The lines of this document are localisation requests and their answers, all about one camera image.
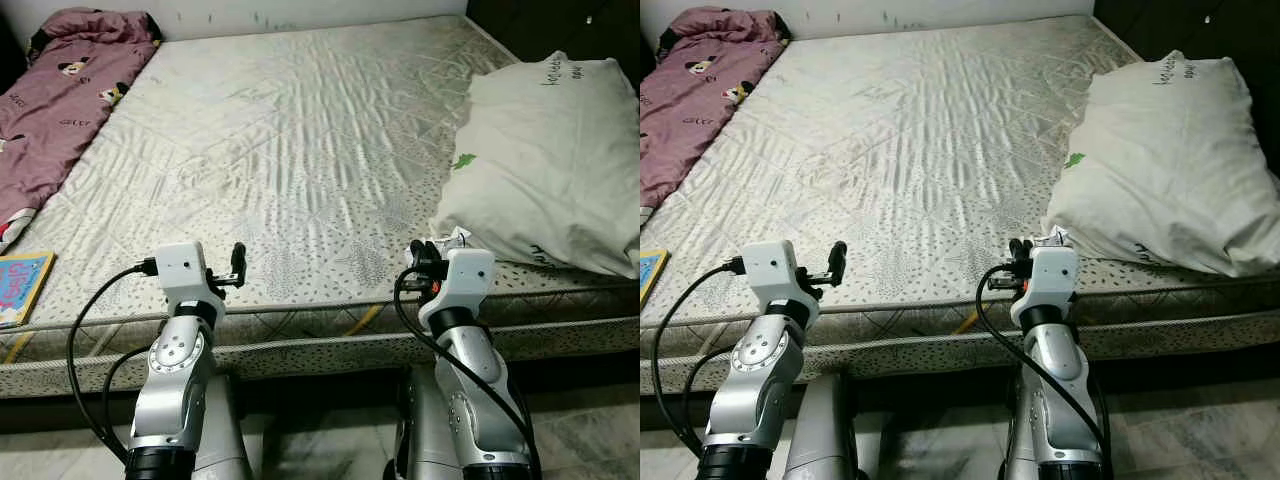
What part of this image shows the blue children's picture book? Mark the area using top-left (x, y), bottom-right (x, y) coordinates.
top-left (0, 250), bottom-right (56, 329)
top-left (640, 250), bottom-right (671, 306)

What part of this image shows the patterned bed base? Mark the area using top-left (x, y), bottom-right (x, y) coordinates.
top-left (0, 315), bottom-right (641, 399)
top-left (640, 310), bottom-right (1280, 396)

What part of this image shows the grey white quilted mattress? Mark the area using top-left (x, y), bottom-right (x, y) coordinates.
top-left (640, 12), bottom-right (1280, 363)
top-left (0, 12), bottom-right (641, 363)

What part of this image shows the white pillow with green print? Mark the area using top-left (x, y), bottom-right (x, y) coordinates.
top-left (1043, 50), bottom-right (1280, 279)
top-left (430, 50), bottom-right (641, 279)

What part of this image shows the pink cartoon mouse blanket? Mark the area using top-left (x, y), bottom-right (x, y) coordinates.
top-left (640, 8), bottom-right (791, 226)
top-left (0, 8), bottom-right (161, 251)

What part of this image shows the black tufted headboard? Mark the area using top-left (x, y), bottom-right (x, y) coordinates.
top-left (1092, 0), bottom-right (1280, 181)
top-left (465, 0), bottom-right (641, 86)

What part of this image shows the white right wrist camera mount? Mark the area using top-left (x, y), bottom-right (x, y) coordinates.
top-left (1010, 246), bottom-right (1081, 331)
top-left (417, 247), bottom-right (496, 336)

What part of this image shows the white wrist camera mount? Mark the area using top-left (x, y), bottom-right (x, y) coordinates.
top-left (155, 241), bottom-right (228, 319)
top-left (1010, 246), bottom-right (1081, 331)
top-left (741, 240), bottom-right (821, 326)
top-left (417, 247), bottom-right (496, 336)

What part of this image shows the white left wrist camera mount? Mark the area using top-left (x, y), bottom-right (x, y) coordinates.
top-left (155, 241), bottom-right (228, 319)
top-left (741, 240), bottom-right (821, 326)

